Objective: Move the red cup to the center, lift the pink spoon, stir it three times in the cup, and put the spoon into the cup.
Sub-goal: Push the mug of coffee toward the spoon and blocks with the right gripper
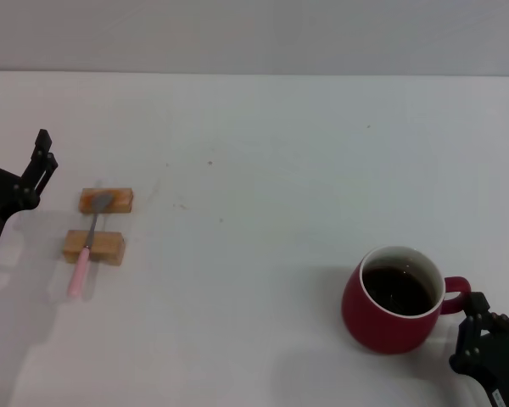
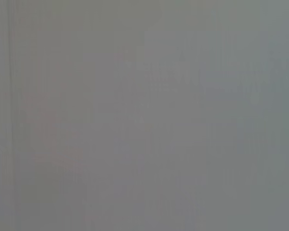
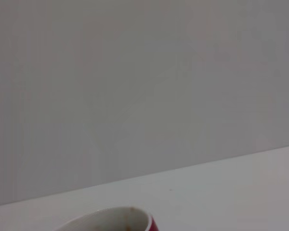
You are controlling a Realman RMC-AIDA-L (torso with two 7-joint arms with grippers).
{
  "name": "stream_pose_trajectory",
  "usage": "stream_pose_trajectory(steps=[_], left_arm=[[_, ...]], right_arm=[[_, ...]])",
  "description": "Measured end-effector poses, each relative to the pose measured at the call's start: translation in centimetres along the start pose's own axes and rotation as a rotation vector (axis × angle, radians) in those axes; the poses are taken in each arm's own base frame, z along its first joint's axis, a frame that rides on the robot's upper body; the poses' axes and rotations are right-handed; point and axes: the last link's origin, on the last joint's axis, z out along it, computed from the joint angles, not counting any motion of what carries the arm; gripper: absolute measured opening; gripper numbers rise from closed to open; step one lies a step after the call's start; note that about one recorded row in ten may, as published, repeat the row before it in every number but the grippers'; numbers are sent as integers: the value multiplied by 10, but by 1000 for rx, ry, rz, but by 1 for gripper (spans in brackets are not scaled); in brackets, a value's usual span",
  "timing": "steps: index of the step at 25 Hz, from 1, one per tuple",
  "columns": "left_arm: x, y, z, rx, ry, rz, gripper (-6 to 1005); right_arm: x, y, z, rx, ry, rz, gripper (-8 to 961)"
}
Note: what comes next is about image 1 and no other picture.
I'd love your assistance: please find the orange stained wooden block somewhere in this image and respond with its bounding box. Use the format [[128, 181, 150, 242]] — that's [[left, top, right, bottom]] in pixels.
[[78, 187, 135, 215]]

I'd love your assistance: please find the pink handled metal spoon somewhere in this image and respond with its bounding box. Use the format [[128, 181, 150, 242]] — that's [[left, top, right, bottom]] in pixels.
[[66, 193, 115, 298]]

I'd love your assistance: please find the plain wooden block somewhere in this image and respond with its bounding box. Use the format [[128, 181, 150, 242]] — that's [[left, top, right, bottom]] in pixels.
[[62, 229, 126, 267]]

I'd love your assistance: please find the red ceramic mug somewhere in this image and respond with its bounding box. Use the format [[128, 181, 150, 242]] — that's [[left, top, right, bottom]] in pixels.
[[341, 244, 472, 355]]

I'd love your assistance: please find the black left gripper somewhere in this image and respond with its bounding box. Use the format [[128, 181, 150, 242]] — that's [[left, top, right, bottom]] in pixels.
[[0, 128, 59, 275]]

